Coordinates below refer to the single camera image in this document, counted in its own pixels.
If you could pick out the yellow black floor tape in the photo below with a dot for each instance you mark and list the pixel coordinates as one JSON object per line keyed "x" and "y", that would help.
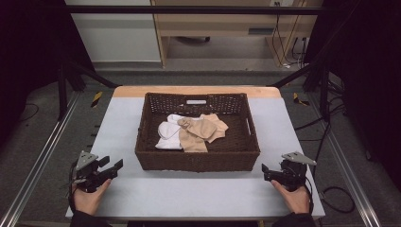
{"x": 299, "y": 99}
{"x": 96, "y": 99}

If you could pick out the wooden desk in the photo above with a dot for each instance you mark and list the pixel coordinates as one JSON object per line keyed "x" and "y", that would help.
{"x": 217, "y": 23}

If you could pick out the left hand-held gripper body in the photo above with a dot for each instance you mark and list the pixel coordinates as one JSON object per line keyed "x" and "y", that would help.
{"x": 87, "y": 171}

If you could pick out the aluminium floor rail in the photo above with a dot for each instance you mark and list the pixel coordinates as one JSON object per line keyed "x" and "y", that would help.
{"x": 38, "y": 157}
{"x": 350, "y": 176}

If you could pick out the beige sock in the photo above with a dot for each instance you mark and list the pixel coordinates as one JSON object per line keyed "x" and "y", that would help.
{"x": 201, "y": 127}
{"x": 192, "y": 145}

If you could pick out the white cabinet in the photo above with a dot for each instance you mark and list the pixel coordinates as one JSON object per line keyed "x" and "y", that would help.
{"x": 116, "y": 34}

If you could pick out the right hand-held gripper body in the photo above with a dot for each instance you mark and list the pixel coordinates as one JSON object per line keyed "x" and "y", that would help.
{"x": 294, "y": 171}

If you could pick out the white sock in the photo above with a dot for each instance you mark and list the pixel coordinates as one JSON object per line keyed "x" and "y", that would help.
{"x": 168, "y": 143}
{"x": 167, "y": 129}

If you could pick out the black metal stand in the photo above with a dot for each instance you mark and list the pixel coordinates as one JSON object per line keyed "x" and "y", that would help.
{"x": 315, "y": 78}
{"x": 67, "y": 82}

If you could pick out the person's right hand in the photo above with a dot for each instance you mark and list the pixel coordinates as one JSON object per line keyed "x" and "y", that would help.
{"x": 294, "y": 200}

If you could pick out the black horizontal frame bar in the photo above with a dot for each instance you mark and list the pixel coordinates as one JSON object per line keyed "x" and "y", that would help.
{"x": 189, "y": 9}

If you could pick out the person's left hand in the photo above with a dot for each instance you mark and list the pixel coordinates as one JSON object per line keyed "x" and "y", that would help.
{"x": 90, "y": 200}

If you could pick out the brown wicker basket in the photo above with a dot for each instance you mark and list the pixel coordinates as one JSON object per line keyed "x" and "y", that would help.
{"x": 195, "y": 160}

